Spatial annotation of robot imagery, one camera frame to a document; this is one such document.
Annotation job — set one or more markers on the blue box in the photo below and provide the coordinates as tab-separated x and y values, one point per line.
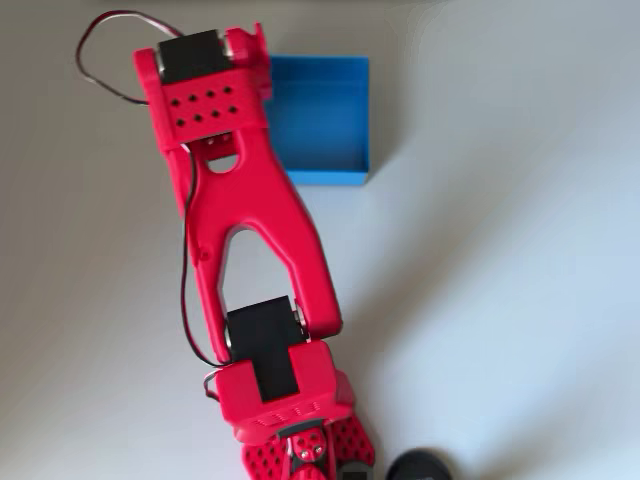
320	120

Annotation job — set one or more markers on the red robot arm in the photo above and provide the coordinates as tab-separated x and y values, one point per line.
250	190

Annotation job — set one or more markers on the black round object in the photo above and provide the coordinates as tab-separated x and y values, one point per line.
420	466

